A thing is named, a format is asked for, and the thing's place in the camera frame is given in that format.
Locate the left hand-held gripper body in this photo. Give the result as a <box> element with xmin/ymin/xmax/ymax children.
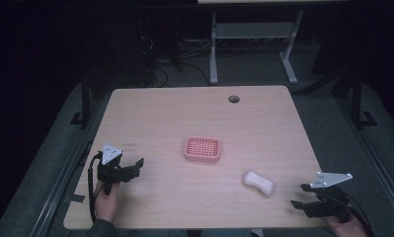
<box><xmin>96</xmin><ymin>142</ymin><xmax>125</xmax><ymax>196</ymax></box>

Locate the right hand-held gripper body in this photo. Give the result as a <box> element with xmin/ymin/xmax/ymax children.
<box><xmin>310</xmin><ymin>170</ymin><xmax>354</xmax><ymax>222</ymax></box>

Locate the white soap bar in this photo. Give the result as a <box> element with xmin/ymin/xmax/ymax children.
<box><xmin>242</xmin><ymin>169</ymin><xmax>276</xmax><ymax>198</ymax></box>

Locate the pink soap dish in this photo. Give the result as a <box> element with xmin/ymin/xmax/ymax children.
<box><xmin>183</xmin><ymin>135</ymin><xmax>222</xmax><ymax>164</ymax></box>

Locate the person's left hand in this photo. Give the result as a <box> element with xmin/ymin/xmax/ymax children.
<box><xmin>93</xmin><ymin>182</ymin><xmax>120</xmax><ymax>223</ymax></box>

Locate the person's right hand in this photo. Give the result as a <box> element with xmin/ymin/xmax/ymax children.
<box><xmin>326</xmin><ymin>210</ymin><xmax>368</xmax><ymax>237</ymax></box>

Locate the grey tape strip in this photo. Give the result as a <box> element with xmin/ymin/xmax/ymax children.
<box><xmin>63</xmin><ymin>194</ymin><xmax>86</xmax><ymax>203</ymax></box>

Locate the black metal stand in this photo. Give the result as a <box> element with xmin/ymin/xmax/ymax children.
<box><xmin>69</xmin><ymin>73</ymin><xmax>93</xmax><ymax>129</ymax></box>
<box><xmin>349</xmin><ymin>70</ymin><xmax>378</xmax><ymax>130</ymax></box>

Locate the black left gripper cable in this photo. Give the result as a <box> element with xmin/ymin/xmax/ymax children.
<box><xmin>87</xmin><ymin>151</ymin><xmax>104</xmax><ymax>223</ymax></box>

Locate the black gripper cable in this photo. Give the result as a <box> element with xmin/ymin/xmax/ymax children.
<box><xmin>87</xmin><ymin>151</ymin><xmax>104</xmax><ymax>223</ymax></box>
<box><xmin>344</xmin><ymin>192</ymin><xmax>376</xmax><ymax>237</ymax></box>

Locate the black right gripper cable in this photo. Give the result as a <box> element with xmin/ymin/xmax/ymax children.
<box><xmin>344</xmin><ymin>192</ymin><xmax>376</xmax><ymax>237</ymax></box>

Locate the grey metal rail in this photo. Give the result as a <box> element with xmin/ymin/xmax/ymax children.
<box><xmin>28</xmin><ymin>95</ymin><xmax>109</xmax><ymax>237</ymax></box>
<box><xmin>336</xmin><ymin>97</ymin><xmax>394</xmax><ymax>218</ymax></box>

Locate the bundle of floor cables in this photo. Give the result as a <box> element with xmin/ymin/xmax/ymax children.
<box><xmin>136</xmin><ymin>19</ymin><xmax>215</xmax><ymax>88</ymax></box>

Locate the white metal table frame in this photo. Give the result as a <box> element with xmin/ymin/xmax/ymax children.
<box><xmin>208</xmin><ymin>9</ymin><xmax>305</xmax><ymax>86</ymax></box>

